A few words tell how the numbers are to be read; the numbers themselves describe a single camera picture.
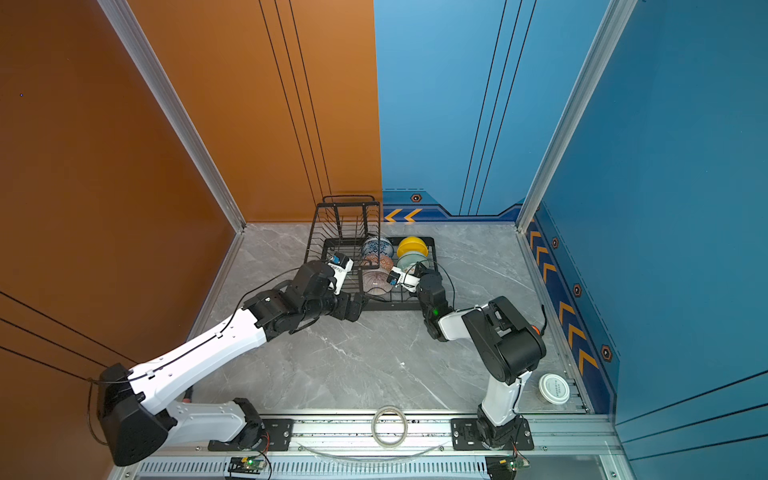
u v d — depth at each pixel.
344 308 0.67
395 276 0.83
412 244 1.02
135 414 0.38
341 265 0.67
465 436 0.72
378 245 1.09
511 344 0.50
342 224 0.94
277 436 0.74
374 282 0.99
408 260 1.00
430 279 0.76
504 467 0.70
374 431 0.74
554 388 0.75
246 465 0.71
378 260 0.79
